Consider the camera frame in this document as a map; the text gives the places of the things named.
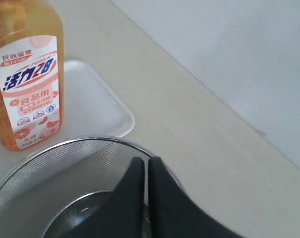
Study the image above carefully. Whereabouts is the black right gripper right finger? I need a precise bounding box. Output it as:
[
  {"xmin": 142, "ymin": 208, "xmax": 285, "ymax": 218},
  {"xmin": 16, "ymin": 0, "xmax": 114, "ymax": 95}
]
[{"xmin": 148, "ymin": 157, "xmax": 241, "ymax": 238}]

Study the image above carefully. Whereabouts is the small stainless steel bowl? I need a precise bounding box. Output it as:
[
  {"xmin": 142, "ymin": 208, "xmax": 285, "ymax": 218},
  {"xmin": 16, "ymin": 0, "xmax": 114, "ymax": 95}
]
[{"xmin": 39, "ymin": 189, "xmax": 150, "ymax": 238}]

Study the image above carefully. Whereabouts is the white rectangular plastic tray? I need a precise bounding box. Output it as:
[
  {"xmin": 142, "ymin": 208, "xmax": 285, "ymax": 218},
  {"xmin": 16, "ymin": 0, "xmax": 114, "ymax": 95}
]
[{"xmin": 0, "ymin": 59, "xmax": 136, "ymax": 159}]

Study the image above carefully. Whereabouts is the orange pump soap bottle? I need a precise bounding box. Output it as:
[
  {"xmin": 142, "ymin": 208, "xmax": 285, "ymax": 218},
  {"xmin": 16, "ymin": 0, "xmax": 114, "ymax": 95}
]
[{"xmin": 0, "ymin": 0, "xmax": 64, "ymax": 151}]

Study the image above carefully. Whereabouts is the steel mesh colander bowl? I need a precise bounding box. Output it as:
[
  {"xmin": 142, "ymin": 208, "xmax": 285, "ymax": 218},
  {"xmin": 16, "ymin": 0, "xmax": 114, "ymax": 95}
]
[{"xmin": 0, "ymin": 135, "xmax": 187, "ymax": 238}]

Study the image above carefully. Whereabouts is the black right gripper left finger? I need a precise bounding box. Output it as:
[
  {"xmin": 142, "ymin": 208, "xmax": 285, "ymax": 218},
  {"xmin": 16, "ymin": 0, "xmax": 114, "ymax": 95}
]
[{"xmin": 53, "ymin": 158, "xmax": 144, "ymax": 238}]

